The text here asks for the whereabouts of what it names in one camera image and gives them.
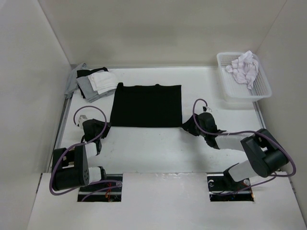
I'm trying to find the black tank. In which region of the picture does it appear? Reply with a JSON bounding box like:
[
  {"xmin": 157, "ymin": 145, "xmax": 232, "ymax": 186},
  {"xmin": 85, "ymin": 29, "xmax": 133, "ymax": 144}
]
[
  {"xmin": 110, "ymin": 82, "xmax": 182, "ymax": 128},
  {"xmin": 77, "ymin": 67, "xmax": 108, "ymax": 78}
]

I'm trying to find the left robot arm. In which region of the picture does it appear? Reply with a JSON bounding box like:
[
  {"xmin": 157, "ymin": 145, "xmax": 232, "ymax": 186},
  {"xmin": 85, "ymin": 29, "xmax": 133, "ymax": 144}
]
[{"xmin": 52, "ymin": 116, "xmax": 111, "ymax": 191}]

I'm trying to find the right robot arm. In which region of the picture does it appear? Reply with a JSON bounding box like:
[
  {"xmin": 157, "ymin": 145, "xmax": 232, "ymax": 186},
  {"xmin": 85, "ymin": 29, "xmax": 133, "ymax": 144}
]
[{"xmin": 182, "ymin": 112, "xmax": 290, "ymax": 191}]

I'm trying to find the folded grey tank top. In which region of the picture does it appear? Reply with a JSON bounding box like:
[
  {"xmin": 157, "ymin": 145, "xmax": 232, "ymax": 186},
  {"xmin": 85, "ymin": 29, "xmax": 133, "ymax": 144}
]
[{"xmin": 76, "ymin": 77, "xmax": 115, "ymax": 103}]

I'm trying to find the folded white tank top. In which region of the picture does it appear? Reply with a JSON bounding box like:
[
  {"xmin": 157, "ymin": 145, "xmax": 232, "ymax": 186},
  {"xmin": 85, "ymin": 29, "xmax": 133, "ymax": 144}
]
[{"xmin": 88, "ymin": 71, "xmax": 118, "ymax": 94}]

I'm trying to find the folded black tank top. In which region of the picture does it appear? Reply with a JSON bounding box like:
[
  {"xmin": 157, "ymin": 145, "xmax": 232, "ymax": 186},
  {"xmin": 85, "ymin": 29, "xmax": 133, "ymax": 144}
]
[{"xmin": 77, "ymin": 67, "xmax": 108, "ymax": 78}]

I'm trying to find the white crumpled tank top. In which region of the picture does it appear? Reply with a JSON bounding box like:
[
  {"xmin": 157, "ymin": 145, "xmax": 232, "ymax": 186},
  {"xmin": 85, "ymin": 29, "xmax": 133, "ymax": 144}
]
[{"xmin": 225, "ymin": 50, "xmax": 259, "ymax": 90}]

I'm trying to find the white plastic basket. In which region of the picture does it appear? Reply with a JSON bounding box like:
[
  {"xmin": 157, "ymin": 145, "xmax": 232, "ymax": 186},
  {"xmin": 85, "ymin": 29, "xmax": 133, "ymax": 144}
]
[{"xmin": 216, "ymin": 52, "xmax": 272, "ymax": 102}]

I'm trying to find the grey cloth at corner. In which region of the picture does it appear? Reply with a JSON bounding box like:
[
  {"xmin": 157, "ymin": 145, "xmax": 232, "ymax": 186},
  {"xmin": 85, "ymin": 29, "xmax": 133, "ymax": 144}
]
[{"xmin": 64, "ymin": 63, "xmax": 87, "ymax": 99}]

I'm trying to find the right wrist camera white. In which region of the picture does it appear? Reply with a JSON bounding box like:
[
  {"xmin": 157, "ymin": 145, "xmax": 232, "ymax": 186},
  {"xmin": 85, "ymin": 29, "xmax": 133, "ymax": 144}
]
[{"xmin": 202, "ymin": 106, "xmax": 212, "ymax": 113}]

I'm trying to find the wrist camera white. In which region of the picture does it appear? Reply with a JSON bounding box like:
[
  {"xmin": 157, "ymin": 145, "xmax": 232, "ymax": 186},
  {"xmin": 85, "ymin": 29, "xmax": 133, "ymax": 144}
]
[
  {"xmin": 77, "ymin": 115, "xmax": 88, "ymax": 129},
  {"xmin": 202, "ymin": 106, "xmax": 212, "ymax": 113}
]

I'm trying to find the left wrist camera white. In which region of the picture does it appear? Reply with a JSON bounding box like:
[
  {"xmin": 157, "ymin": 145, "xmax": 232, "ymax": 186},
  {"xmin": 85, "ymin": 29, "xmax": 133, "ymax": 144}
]
[{"xmin": 77, "ymin": 115, "xmax": 88, "ymax": 129}]

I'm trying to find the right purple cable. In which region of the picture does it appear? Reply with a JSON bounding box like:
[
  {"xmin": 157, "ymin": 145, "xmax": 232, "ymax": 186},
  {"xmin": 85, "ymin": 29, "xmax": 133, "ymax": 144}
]
[{"xmin": 193, "ymin": 98, "xmax": 297, "ymax": 196}]

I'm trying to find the purple cable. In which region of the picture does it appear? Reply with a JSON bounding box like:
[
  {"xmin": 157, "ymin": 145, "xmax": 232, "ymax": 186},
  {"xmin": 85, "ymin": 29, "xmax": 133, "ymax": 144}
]
[
  {"xmin": 193, "ymin": 98, "xmax": 297, "ymax": 196},
  {"xmin": 49, "ymin": 105, "xmax": 123, "ymax": 202}
]

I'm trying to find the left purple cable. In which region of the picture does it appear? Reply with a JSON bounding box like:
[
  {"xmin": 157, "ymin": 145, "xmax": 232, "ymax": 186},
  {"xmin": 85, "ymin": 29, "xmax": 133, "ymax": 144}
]
[{"xmin": 49, "ymin": 105, "xmax": 123, "ymax": 202}]

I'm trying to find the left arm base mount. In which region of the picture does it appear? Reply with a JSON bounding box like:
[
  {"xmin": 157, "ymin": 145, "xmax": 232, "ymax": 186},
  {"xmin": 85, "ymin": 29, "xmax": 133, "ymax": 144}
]
[{"xmin": 77, "ymin": 182, "xmax": 122, "ymax": 203}]

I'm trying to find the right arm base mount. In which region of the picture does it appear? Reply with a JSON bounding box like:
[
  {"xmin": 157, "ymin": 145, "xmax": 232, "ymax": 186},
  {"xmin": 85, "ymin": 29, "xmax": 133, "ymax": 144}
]
[{"xmin": 207, "ymin": 173, "xmax": 254, "ymax": 202}]

